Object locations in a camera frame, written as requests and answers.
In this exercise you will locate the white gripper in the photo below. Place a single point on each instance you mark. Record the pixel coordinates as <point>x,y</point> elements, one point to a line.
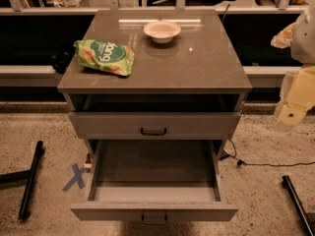
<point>304,39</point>

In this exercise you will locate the grey drawer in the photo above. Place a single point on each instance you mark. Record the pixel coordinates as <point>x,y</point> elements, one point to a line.
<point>154,182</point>
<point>154,126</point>

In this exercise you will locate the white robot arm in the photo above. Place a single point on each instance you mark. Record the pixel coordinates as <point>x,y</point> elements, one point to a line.
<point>300,38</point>

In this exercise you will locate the grey drawer cabinet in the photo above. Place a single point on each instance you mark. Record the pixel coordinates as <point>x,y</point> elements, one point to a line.
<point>197,72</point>

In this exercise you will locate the grey top drawer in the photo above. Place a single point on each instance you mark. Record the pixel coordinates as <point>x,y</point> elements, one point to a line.
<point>154,126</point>

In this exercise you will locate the black stand leg right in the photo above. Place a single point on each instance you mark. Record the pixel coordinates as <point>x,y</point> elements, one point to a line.
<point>307,219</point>

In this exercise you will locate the black stand leg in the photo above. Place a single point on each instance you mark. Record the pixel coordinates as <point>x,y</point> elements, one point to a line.
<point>307,219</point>
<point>29,177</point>

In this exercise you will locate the white bowl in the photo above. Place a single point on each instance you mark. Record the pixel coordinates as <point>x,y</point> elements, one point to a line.
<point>162,31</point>

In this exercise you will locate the green snack bag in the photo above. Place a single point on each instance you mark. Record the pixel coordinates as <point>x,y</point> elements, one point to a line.
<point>105,56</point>

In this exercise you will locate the blue tape cross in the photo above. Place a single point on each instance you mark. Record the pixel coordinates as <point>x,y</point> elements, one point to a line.
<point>77,178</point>

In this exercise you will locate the black clamp object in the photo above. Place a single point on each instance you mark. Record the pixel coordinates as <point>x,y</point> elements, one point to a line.
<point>60,62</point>

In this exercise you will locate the black stand leg left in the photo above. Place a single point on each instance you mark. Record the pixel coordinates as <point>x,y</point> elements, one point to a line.
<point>29,177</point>

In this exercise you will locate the metal railing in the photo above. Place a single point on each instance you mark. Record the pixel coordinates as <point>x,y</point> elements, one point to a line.
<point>157,4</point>

